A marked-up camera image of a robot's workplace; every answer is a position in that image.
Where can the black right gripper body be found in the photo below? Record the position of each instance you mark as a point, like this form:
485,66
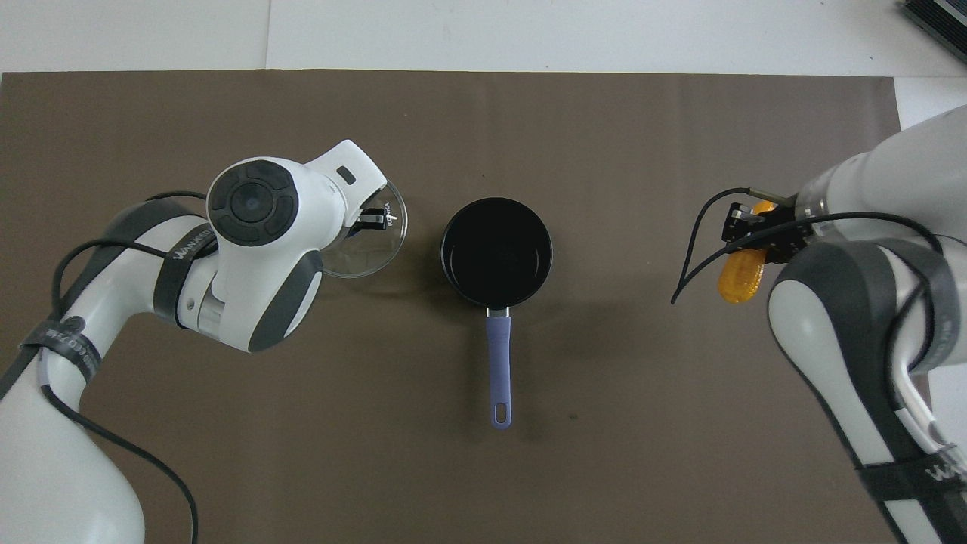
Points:
787,230

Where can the glass lid with purple knob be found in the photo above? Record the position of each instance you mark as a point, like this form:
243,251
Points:
378,253

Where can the yellow toy corn cob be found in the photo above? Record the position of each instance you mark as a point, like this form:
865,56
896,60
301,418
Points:
740,279

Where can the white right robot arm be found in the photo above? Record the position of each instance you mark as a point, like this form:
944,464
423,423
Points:
831,317

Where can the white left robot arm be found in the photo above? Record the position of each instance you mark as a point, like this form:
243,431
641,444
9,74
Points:
249,287

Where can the brown table mat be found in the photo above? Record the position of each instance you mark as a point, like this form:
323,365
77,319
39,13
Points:
604,136

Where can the black ribbed device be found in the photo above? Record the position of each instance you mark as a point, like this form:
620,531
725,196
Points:
940,19

